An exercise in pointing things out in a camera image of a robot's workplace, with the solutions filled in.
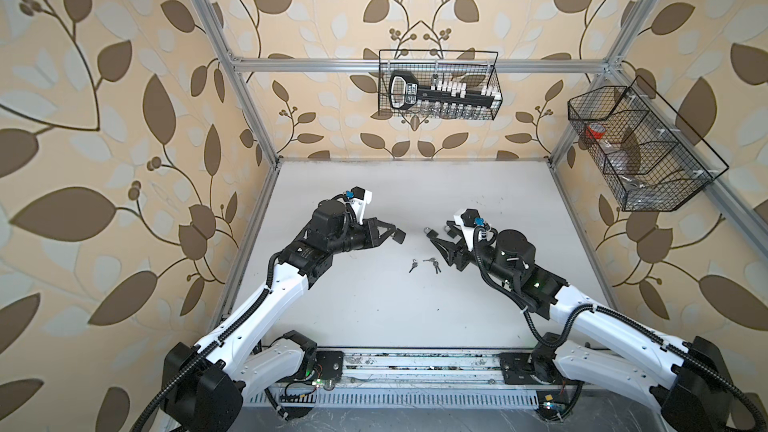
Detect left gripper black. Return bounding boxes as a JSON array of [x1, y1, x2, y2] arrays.
[[325, 217, 396, 257]]

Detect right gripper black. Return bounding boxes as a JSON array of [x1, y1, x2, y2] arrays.
[[431, 220, 515, 289]]

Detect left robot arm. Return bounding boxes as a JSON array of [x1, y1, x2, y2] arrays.
[[132, 187, 406, 431]]

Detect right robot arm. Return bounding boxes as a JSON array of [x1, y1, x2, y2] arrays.
[[425, 218, 767, 431]]

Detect black socket set holder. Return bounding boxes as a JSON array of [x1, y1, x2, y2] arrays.
[[384, 70, 503, 112]]

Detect red capped item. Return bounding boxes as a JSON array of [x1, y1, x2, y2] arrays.
[[584, 123, 606, 142]]

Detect clear plastic bag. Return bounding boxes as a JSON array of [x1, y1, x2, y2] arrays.
[[566, 161, 631, 208]]

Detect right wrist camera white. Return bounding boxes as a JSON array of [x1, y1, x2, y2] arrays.
[[454, 208, 489, 243]]

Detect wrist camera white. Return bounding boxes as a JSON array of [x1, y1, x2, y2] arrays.
[[344, 186, 373, 225], [454, 208, 489, 243]]

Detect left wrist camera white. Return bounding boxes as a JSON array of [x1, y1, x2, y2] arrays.
[[344, 186, 373, 225]]

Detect back wire basket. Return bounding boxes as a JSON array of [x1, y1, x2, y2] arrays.
[[377, 48, 503, 121]]

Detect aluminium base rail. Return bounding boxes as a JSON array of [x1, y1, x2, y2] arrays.
[[175, 346, 673, 412]]

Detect side wire basket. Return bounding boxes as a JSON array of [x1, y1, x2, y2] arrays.
[[567, 76, 729, 212]]

